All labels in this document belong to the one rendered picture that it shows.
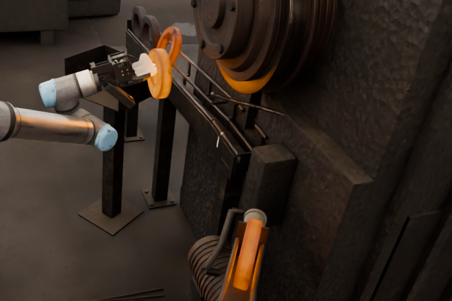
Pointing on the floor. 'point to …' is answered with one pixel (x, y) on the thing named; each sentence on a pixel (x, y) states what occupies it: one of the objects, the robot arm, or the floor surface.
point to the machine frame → (355, 147)
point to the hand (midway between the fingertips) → (159, 68)
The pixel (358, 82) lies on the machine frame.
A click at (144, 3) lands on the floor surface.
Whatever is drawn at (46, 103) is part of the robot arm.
